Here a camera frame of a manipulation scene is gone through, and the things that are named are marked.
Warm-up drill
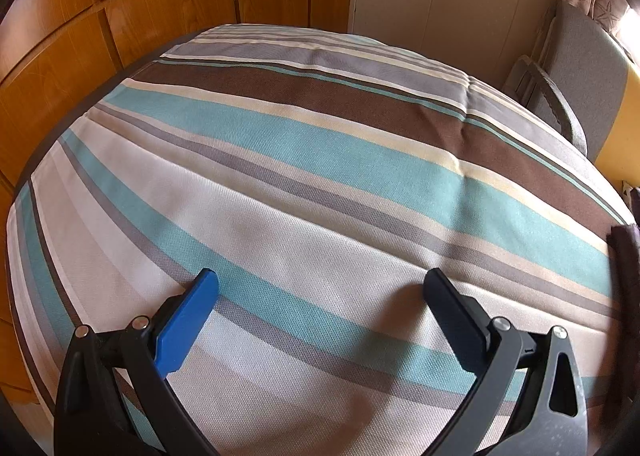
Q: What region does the grey yellow blue headboard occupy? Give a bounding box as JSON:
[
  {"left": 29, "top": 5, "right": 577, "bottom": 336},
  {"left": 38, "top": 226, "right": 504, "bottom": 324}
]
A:
[{"left": 530, "top": 0, "right": 640, "bottom": 182}]

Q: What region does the wooden wardrobe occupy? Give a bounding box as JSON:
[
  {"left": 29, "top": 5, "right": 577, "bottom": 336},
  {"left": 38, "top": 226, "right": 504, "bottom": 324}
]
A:
[{"left": 0, "top": 0, "right": 356, "bottom": 407}]

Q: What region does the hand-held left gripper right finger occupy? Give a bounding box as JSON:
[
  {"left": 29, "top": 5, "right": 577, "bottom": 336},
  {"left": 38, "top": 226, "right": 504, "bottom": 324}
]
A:
[{"left": 422, "top": 267, "right": 587, "bottom": 456}]

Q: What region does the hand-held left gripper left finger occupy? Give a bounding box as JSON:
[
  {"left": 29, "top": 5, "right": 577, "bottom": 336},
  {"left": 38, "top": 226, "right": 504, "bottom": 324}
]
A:
[{"left": 54, "top": 267, "right": 221, "bottom": 456}]

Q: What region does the purple puffer jacket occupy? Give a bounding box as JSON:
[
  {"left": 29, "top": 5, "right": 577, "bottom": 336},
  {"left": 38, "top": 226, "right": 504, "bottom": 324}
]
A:
[{"left": 606, "top": 223, "right": 640, "bottom": 297}]

